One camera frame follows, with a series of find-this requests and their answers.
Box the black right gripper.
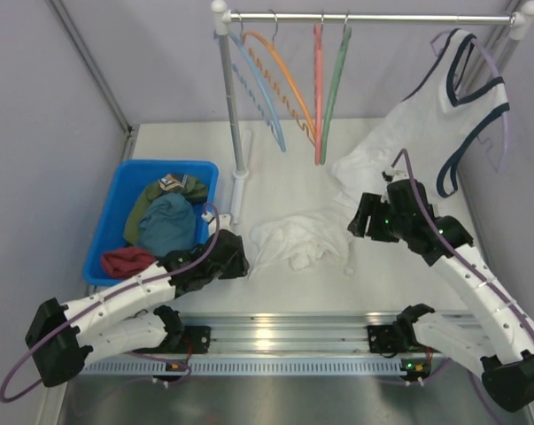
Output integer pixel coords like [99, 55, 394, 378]
[349, 192, 410, 243]

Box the teal blue garment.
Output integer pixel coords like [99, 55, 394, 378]
[135, 193, 197, 258]

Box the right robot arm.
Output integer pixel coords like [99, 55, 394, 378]
[347, 179, 534, 412]

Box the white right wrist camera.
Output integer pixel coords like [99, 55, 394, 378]
[382, 166, 409, 184]

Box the pink hanger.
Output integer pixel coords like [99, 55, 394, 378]
[313, 23, 323, 166]

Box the white slotted cable duct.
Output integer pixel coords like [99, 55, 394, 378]
[71, 356, 449, 377]

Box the blue plastic bin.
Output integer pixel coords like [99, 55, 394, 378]
[82, 159, 219, 287]

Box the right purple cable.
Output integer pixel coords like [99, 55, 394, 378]
[390, 148, 534, 421]

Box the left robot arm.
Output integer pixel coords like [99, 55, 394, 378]
[25, 229, 249, 388]

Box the aluminium mounting rail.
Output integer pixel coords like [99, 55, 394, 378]
[53, 311, 484, 359]

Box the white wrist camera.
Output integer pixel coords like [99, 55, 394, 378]
[382, 166, 409, 184]
[201, 212, 232, 235]

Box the white garment rack with rail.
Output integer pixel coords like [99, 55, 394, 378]
[211, 1, 534, 224]

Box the lilac hanger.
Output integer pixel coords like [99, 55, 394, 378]
[429, 29, 512, 174]

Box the olive green garment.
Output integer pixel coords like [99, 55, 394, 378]
[123, 174, 209, 245]

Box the orange hanger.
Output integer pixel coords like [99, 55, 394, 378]
[241, 10, 316, 146]

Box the white navy-trimmed tank top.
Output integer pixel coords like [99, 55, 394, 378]
[332, 29, 510, 208]

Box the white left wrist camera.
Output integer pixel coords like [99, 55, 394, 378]
[201, 212, 232, 235]

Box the light blue hanger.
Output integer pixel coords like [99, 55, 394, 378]
[212, 1, 286, 169]

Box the green hanger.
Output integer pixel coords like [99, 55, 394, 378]
[320, 19, 352, 165]

